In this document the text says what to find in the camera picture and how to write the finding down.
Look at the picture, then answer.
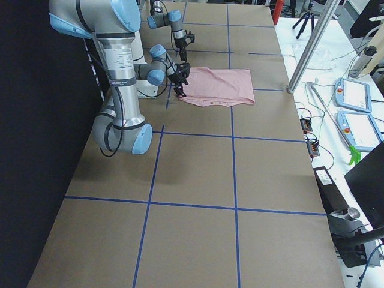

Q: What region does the green plastic clamp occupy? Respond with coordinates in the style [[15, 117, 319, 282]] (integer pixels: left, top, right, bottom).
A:
[[349, 145, 361, 166]]

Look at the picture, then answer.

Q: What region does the near orange connector board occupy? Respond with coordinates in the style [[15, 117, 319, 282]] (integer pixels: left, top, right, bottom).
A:
[[304, 133, 320, 159]]

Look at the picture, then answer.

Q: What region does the black office chair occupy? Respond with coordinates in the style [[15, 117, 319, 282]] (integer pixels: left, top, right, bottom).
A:
[[350, 0, 383, 38]]

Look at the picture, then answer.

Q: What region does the far orange connector board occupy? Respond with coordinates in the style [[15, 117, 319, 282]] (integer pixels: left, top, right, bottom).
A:
[[299, 118, 313, 134]]

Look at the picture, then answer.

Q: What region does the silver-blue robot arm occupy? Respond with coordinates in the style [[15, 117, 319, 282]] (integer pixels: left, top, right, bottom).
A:
[[49, 1, 194, 157], [147, 1, 194, 62]]

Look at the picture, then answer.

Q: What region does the red cylinder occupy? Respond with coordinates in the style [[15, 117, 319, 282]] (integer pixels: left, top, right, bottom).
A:
[[272, 0, 284, 25]]

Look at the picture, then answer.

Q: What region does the black monitor corner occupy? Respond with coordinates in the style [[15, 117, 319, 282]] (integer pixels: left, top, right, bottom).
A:
[[344, 143, 384, 228]]

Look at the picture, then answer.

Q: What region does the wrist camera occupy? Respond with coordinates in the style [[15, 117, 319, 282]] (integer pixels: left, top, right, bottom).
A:
[[184, 30, 195, 46], [176, 62, 191, 74]]

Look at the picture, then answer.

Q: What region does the clear water bottle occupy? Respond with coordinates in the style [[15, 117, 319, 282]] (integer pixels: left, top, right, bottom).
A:
[[349, 45, 377, 78]]

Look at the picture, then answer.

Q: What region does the far blue teach pendant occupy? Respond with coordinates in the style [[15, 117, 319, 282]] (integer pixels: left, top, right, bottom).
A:
[[335, 78, 372, 113]]

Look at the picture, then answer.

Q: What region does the aluminium frame post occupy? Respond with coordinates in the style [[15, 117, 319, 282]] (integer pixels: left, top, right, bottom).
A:
[[287, 0, 340, 94]]

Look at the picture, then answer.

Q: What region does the near blue teach pendant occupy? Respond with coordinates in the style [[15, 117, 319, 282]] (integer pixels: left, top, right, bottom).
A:
[[336, 111, 383, 152]]

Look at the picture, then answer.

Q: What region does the pink Snoopy t-shirt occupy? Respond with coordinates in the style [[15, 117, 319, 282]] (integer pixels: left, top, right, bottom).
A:
[[178, 67, 255, 107]]

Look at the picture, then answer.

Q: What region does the blue teach pendant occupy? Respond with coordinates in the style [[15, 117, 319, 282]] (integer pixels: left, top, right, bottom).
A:
[[335, 78, 372, 113], [336, 111, 383, 152]]

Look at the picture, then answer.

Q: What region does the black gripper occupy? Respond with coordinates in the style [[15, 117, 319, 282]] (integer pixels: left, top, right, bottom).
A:
[[167, 67, 189, 97], [174, 38, 188, 62]]

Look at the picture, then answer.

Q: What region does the black tripod far desk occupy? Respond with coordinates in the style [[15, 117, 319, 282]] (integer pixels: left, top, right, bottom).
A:
[[292, 1, 315, 39]]

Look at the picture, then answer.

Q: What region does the orange connector board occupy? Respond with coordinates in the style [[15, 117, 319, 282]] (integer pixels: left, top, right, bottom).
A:
[[299, 118, 313, 134], [304, 133, 320, 159]]

